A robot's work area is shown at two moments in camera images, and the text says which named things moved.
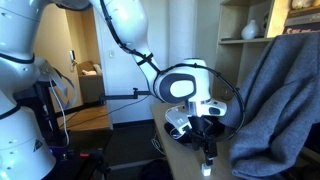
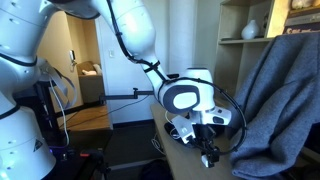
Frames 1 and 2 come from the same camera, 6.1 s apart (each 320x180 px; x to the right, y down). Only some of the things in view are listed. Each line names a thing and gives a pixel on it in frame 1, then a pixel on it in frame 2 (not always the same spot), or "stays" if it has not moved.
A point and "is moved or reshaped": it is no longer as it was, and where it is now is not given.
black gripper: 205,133 stays
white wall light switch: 111,54 stays
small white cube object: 206,169 is moved or reshaped
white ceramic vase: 250,31 stays
